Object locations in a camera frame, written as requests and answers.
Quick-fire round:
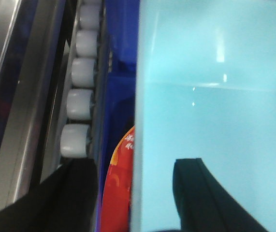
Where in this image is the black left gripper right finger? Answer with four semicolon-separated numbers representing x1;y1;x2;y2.
173;158;266;232

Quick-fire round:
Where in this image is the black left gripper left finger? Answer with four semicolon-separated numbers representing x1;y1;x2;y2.
0;158;98;232

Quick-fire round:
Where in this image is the light blue plastic bin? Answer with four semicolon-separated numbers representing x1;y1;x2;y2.
130;0;276;232

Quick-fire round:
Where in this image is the white conveyor roller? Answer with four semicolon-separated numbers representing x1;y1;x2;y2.
76;30;98;58
66;89;93;120
72;58;96;88
60;124;90;159
79;4;101;30

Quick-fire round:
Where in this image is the red snack package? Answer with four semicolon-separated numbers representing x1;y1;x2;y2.
100;126;135;232

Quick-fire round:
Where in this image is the stainless steel shelf rack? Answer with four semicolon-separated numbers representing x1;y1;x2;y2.
0;0;104;211

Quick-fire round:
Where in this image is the dark blue storage crate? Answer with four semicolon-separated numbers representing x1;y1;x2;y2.
91;0;140;232

